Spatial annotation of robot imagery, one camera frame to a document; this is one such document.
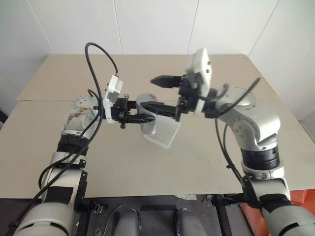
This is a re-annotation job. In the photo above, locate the black object at room edge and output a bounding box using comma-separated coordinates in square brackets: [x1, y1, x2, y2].
[0, 107, 7, 131]

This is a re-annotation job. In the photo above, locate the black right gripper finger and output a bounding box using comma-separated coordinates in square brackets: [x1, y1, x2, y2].
[150, 74, 183, 89]
[141, 100, 179, 121]

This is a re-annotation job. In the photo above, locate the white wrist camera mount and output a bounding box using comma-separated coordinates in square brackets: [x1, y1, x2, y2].
[185, 47, 213, 117]
[102, 75, 124, 124]

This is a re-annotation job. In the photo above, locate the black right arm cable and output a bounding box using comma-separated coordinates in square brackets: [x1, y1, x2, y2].
[196, 77, 261, 206]

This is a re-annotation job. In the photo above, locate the orange object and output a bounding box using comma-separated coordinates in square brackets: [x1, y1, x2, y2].
[237, 188, 315, 236]

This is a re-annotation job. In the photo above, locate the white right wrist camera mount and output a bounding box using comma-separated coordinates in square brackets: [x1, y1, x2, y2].
[185, 47, 213, 117]

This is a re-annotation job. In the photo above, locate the clear plastic box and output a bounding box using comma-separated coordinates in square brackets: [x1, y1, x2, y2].
[143, 115, 182, 149]

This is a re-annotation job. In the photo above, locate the dark grey rounded shape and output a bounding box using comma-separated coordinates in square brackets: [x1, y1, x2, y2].
[115, 208, 141, 236]
[173, 208, 208, 236]

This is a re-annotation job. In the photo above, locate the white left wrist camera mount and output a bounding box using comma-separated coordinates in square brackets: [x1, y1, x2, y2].
[102, 75, 124, 124]

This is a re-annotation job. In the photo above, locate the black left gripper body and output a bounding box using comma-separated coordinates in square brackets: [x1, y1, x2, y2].
[111, 94, 135, 129]

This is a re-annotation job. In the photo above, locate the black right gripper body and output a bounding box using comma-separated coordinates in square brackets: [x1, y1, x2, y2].
[175, 75, 200, 122]

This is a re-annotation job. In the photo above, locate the black metal table frame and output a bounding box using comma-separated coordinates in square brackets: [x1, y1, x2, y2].
[73, 190, 249, 236]

